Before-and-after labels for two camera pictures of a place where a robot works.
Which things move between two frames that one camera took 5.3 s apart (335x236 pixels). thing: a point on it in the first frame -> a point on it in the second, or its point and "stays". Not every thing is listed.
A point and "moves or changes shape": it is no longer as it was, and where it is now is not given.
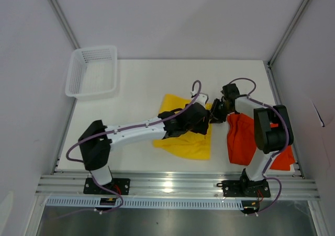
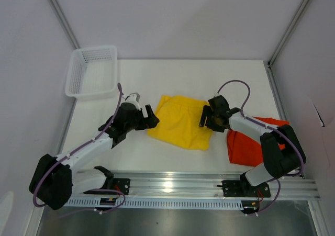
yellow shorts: x=191 y=144 moves or changes shape
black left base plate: x=122 y=186 stays
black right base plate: x=238 y=188 stays
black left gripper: x=202 y=126 -> x=150 y=122
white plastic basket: x=92 y=71 stays
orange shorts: x=242 y=144 stays
